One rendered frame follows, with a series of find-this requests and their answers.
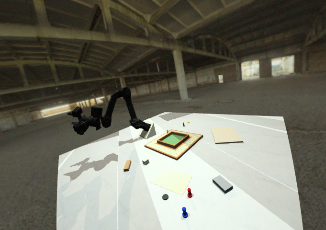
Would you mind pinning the tan rectangular block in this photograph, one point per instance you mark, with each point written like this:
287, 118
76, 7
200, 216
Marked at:
127, 165

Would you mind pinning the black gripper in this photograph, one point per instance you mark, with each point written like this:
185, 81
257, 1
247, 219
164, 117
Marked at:
77, 113

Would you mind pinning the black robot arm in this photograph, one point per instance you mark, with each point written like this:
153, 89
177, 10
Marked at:
96, 113

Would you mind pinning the blue pawn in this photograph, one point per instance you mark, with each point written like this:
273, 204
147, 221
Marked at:
185, 214

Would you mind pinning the dark grey round disc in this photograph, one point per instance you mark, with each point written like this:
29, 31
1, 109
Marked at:
165, 197

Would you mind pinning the white die with black pips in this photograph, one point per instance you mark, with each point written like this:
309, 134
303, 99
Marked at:
145, 161

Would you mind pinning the red pawn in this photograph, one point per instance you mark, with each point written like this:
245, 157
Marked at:
189, 193

